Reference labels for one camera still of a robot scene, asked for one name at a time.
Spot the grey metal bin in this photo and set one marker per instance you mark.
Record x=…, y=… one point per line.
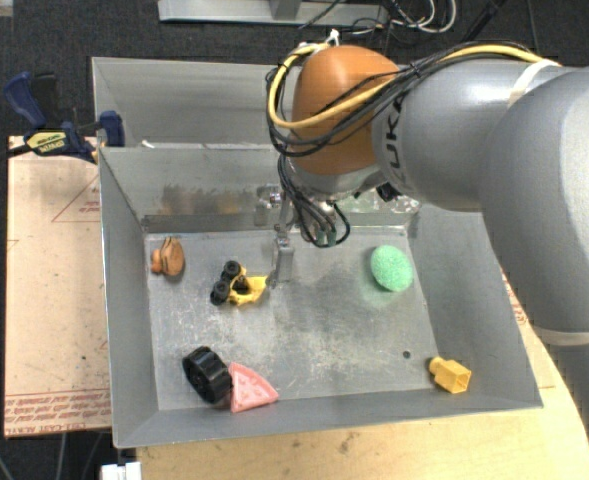
x=324, y=333

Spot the black toy wheel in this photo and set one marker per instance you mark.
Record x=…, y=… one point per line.
x=206, y=374

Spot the yellow square block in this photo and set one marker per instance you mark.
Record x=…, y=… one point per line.
x=451, y=375

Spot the pink wedge toy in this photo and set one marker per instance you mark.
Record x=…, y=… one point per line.
x=249, y=393

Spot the brown and orange toy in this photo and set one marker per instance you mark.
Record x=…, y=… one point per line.
x=170, y=257

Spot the clear plastic object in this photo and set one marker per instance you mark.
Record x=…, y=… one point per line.
x=399, y=203

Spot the brown cardboard board red print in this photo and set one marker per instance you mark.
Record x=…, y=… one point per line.
x=54, y=293

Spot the green foam ball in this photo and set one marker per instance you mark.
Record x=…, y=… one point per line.
x=391, y=268

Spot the yellow toy truck black wheels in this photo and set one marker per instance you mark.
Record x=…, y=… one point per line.
x=244, y=288

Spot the black cylinder on white bracket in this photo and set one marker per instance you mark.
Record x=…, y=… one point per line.
x=387, y=192

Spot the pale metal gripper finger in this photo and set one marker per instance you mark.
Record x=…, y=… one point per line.
x=274, y=268
x=286, y=265

